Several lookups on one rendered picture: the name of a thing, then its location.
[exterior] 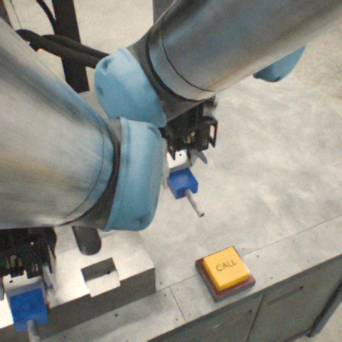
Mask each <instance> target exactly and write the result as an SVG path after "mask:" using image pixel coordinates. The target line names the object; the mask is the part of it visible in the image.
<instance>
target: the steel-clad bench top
mask: <svg viewBox="0 0 342 342"><path fill-rule="evenodd" d="M216 96H218V97H220V98H219V101H218V104H217V107H214V106H211V105H207V104H205V106H206V107H207V108H208V110H209V111H210V112H211V113H212V114H213V116H214V117H215V119H216V120H217V121H218V128H217V134H216V141H215V148H213V146H212V145H211V144H210V143H209V149H208V150H205V154H206V156H207V158H208V164H206V163H204V162H203V161H202V160H201V159H200V158H199V157H198V159H197V160H196V161H195V164H194V166H190V171H191V172H192V175H193V176H194V177H195V179H196V180H197V182H198V192H196V193H194V194H193V195H194V196H195V198H196V200H197V202H198V203H199V205H200V206H201V208H202V210H203V212H204V213H205V215H204V216H202V217H199V216H198V215H197V213H195V211H194V209H193V207H192V206H191V204H190V203H189V200H188V199H187V198H186V197H184V198H180V199H177V200H176V199H175V197H174V195H173V194H172V192H171V190H170V189H169V188H168V189H164V188H163V185H162V184H161V183H160V193H159V198H158V202H157V210H156V214H155V216H154V219H153V221H152V223H151V224H150V225H149V227H147V228H146V229H144V230H142V231H138V233H139V235H140V237H141V239H142V241H143V242H144V245H145V247H146V248H147V251H148V253H149V255H150V258H151V260H152V261H153V265H154V266H155V273H156V293H155V294H152V295H149V296H147V297H145V298H142V299H140V300H138V301H135V302H131V303H129V304H126V305H125V306H122V307H120V308H117V309H115V310H113V311H110V312H108V313H105V314H103V315H100V316H98V317H96V318H94V319H92V320H90V321H87V322H85V323H82V324H79V325H77V326H75V327H72V328H70V329H68V330H65V331H63V332H61V333H59V334H56V335H54V336H52V337H48V338H47V339H45V340H42V341H40V342H146V341H149V340H151V339H153V338H155V337H157V336H160V335H163V334H165V333H167V332H170V331H172V330H174V329H176V328H178V327H181V326H183V325H185V324H187V323H189V322H191V321H194V320H195V319H197V318H200V317H202V316H204V315H207V314H209V313H211V312H213V311H215V310H217V309H219V308H222V307H224V306H225V305H229V304H232V303H234V302H237V301H239V300H241V299H243V298H245V297H247V296H249V295H252V294H253V293H255V292H258V291H260V290H262V289H265V288H267V287H269V286H272V285H274V284H275V283H277V282H280V281H282V280H284V279H287V278H289V277H290V276H295V275H297V274H299V273H302V272H304V271H306V270H307V269H310V268H312V267H313V266H317V265H318V264H320V263H323V262H325V261H327V260H330V259H332V258H334V257H337V256H339V255H341V254H342V117H341V116H340V115H339V114H338V113H337V112H336V111H335V110H334V109H333V108H331V107H330V106H329V105H328V104H326V103H325V102H324V101H323V100H322V99H321V98H319V97H318V96H316V95H315V94H314V93H313V92H312V91H311V90H309V89H308V88H307V87H306V86H305V85H304V84H303V83H302V82H301V81H300V80H298V79H297V78H296V77H295V76H294V75H292V74H291V73H290V74H288V75H287V76H286V77H285V78H284V79H282V80H280V81H278V82H266V81H264V80H262V79H255V78H253V75H250V76H248V77H247V78H245V79H243V80H242V81H240V82H238V83H236V84H234V85H233V86H231V87H229V88H227V89H225V90H224V91H222V92H219V93H218V94H217V95H216ZM232 245H234V247H235V248H236V250H237V252H238V253H239V254H240V256H241V258H242V259H243V262H244V263H245V265H246V266H247V268H248V269H249V271H250V272H251V273H252V275H253V277H254V279H255V280H256V282H255V285H254V286H253V287H251V288H249V289H246V290H244V291H243V292H240V293H238V294H236V295H233V296H231V297H230V298H226V299H225V300H223V301H220V302H218V303H215V301H214V299H213V298H212V296H211V294H210V292H209V291H208V288H207V287H206V285H205V283H204V281H203V279H202V278H201V276H200V274H199V272H198V271H197V269H196V268H195V261H196V260H199V259H201V258H203V257H206V256H208V255H211V254H213V253H215V252H218V251H219V250H223V249H225V248H227V247H230V246H232ZM170 290H171V291H170Z"/></svg>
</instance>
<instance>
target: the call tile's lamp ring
mask: <svg viewBox="0 0 342 342"><path fill-rule="evenodd" d="M231 247H233V248H234V249H235V251H236V252H237V250H236V248H235V247H234V245H233V246H231ZM227 248H229V247H227ZM227 248H225V249H227ZM225 249H223V250H225ZM220 251H221V250H219V251H218V252H220ZM215 253H217V252H215ZM213 254H214V253H213ZM213 254H211V255H213ZM211 255H208V256H205V257H203V258H201V259H199V260H196V262H197V264H198V266H199V268H200V270H201V271H202V272H203V274H204V276H205V278H206V279H207V281H208V283H209V285H210V286H211V289H212V291H213V292H214V294H215V298H218V297H220V296H222V295H225V294H227V293H229V292H232V291H234V290H235V289H239V288H240V287H243V286H245V285H246V284H249V283H251V282H254V281H256V280H255V279H254V277H253V275H252V274H251V272H250V271H249V269H248V268H247V267H246V265H245V264H244V262H243V259H242V258H241V256H240V254H239V253H238V252H237V255H238V256H239V257H240V259H241V260H242V262H243V265H244V266H245V268H246V269H247V271H248V273H249V277H250V279H247V280H245V281H243V282H241V283H239V284H237V285H235V286H232V287H230V288H228V289H225V290H223V291H221V292H217V290H216V289H215V285H214V283H213V282H212V281H211V278H210V276H209V275H208V273H207V271H205V268H204V266H203V265H202V262H203V260H204V258H206V257H209V256H211Z"/></svg>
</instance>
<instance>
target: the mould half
mask: <svg viewBox="0 0 342 342"><path fill-rule="evenodd" d="M54 229H55V231H56V236H57V242H56V247H55V254H56V271H55V276H54V277H55V280H56V289H54V288H53V286H52V284H51V285H50V286H49V287H47V291H48V294H49V297H50V303H51V305H49V306H50V310H51V311H52V313H50V314H48V319H49V321H48V322H47V323H45V324H41V325H38V326H37V329H38V334H39V341H42V340H45V339H47V338H48V337H52V336H54V335H56V334H59V333H61V332H63V331H65V330H68V329H70V328H72V327H75V326H77V325H79V324H82V323H85V322H87V321H90V320H92V319H94V318H96V317H98V316H100V315H103V314H105V313H108V312H110V311H113V310H115V309H117V308H120V307H122V306H125V305H126V304H129V303H131V302H135V301H138V300H140V299H142V298H145V297H147V296H149V295H152V294H155V293H156V273H155V266H154V265H153V261H152V260H151V258H150V255H149V253H148V251H147V248H146V247H145V245H144V242H143V241H142V239H141V237H140V235H139V233H138V231H120V230H110V231H109V232H104V231H101V230H100V229H99V228H97V230H98V233H99V235H100V239H101V244H102V245H101V249H100V251H99V252H98V253H97V254H96V255H93V256H85V255H84V254H82V253H81V252H80V251H79V249H78V247H77V243H76V240H75V238H74V235H73V231H72V228H71V226H55V227H54ZM110 257H112V258H113V260H114V262H115V265H116V268H117V270H118V273H119V275H120V277H118V278H119V280H120V284H121V285H120V286H118V287H116V288H113V289H110V290H108V291H106V292H103V293H101V294H98V295H96V296H94V297H92V296H91V293H90V291H89V289H87V288H86V284H85V281H84V279H83V276H82V273H81V270H80V269H81V268H84V267H87V266H90V265H92V264H94V263H98V262H99V261H102V260H105V259H108V258H110ZM0 342H30V341H29V336H28V332H27V330H24V331H20V332H16V331H15V326H14V323H13V320H12V315H11V312H10V310H9V307H8V302H7V299H6V296H5V294H4V300H3V301H0Z"/></svg>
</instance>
